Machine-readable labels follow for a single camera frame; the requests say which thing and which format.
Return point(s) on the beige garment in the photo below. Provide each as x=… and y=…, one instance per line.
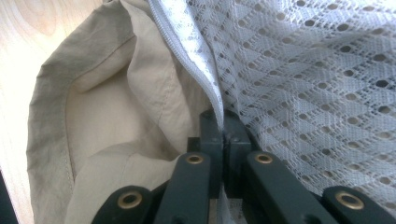
x=102, y=112

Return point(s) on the white mesh laundry bag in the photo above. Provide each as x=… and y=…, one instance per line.
x=295, y=77

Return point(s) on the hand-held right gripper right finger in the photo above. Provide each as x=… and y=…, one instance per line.
x=267, y=186

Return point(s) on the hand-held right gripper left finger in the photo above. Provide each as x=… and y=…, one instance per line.
x=193, y=180

